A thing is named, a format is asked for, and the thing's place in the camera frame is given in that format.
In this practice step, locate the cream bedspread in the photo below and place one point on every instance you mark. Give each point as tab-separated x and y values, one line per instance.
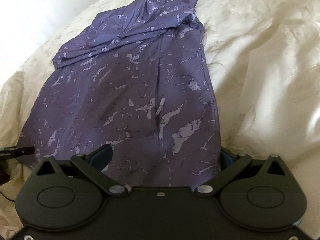
263	59

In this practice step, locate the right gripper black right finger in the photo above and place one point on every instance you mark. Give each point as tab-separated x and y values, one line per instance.
227	158

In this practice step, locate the purple patterned garment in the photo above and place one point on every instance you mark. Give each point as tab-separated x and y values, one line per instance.
136	78

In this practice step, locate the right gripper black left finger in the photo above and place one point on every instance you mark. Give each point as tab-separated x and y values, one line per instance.
101	157

